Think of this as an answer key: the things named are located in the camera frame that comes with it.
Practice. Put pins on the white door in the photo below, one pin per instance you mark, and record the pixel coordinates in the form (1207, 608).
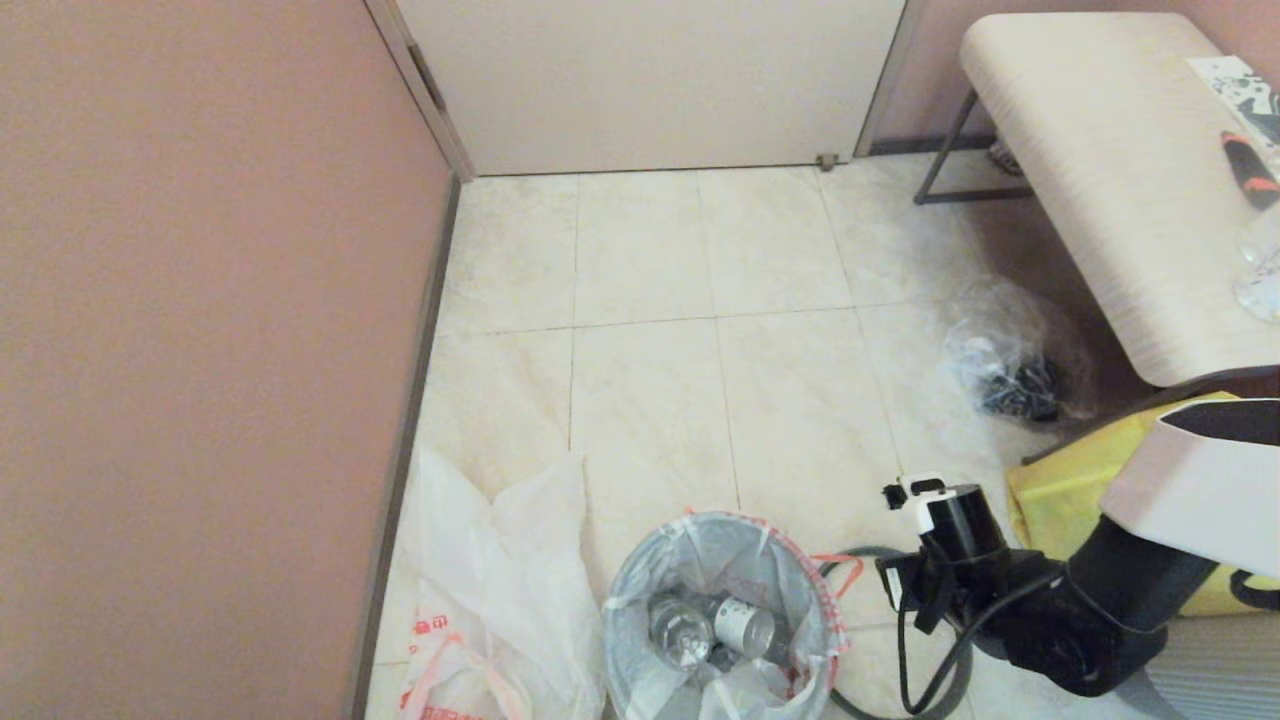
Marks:
(650, 80)

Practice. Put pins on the printed white paper sheet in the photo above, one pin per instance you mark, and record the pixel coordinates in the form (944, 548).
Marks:
(1235, 80)

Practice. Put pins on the crumpled white plastic wrap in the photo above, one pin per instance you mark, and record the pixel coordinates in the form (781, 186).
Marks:
(745, 695)

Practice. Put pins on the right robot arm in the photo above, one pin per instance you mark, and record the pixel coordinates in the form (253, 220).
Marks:
(1150, 580)

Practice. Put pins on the grey baseboard strip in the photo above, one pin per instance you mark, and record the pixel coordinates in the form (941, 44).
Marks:
(410, 400)

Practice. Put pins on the white red-print plastic bag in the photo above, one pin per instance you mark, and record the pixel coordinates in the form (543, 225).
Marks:
(500, 560)

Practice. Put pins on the small metal door stop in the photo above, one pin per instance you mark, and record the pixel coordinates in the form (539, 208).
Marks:
(827, 161)

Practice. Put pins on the yellow fabric tote bag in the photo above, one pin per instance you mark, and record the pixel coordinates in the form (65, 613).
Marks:
(1050, 510)

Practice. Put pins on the clear crumpled plastic bottle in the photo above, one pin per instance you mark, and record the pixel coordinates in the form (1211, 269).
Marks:
(1262, 280)

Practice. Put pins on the black orange tool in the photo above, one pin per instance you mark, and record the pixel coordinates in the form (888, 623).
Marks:
(1250, 170)

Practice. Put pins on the small grey floor object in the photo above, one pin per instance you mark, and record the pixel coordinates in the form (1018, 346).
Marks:
(1003, 157)

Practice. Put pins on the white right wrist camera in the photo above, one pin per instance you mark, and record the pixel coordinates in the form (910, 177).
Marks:
(935, 510)

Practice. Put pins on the white wood-grain table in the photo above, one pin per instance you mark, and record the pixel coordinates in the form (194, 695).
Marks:
(1100, 150)

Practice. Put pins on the clear bag with black items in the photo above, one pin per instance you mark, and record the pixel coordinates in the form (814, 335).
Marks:
(1020, 390)

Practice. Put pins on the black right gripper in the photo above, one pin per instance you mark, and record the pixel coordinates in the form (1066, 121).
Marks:
(965, 530)

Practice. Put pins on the grey ribbed bin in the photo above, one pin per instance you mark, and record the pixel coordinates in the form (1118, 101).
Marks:
(1230, 670)

